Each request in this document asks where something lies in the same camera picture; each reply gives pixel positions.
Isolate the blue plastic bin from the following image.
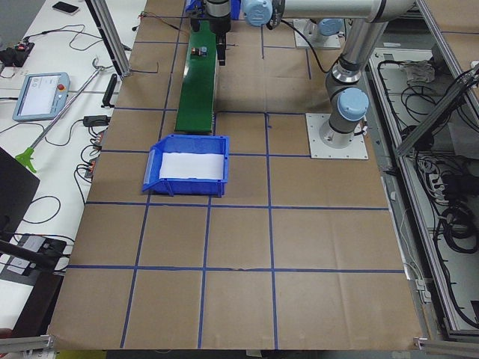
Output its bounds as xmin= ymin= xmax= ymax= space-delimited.
xmin=186 ymin=0 xmax=241 ymax=19
xmin=142 ymin=135 xmax=230 ymax=197

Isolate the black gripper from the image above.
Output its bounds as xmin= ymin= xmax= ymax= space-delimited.
xmin=190 ymin=14 xmax=231 ymax=66

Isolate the white foam pad left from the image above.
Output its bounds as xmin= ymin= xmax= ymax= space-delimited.
xmin=159 ymin=153 xmax=224 ymax=180

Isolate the green handled grabber tool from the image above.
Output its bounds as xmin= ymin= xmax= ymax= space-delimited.
xmin=15 ymin=57 xmax=112 ymax=174

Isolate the red push button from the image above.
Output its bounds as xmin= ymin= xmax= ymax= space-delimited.
xmin=190 ymin=46 xmax=208 ymax=57

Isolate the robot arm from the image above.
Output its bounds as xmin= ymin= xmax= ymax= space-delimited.
xmin=188 ymin=0 xmax=231 ymax=66
xmin=241 ymin=0 xmax=414 ymax=149

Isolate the aluminium frame post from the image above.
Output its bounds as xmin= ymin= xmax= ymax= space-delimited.
xmin=85 ymin=0 xmax=131 ymax=79

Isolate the blue left plastic bin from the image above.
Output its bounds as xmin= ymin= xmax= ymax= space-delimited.
xmin=142 ymin=135 xmax=230 ymax=197

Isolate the teach pendant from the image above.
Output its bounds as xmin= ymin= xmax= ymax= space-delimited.
xmin=12 ymin=72 xmax=70 ymax=122

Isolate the blue right plastic bin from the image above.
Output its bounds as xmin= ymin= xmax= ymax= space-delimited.
xmin=186 ymin=0 xmax=241 ymax=19

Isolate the green conveyor belt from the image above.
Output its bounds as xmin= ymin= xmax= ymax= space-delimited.
xmin=175 ymin=21 xmax=216 ymax=133

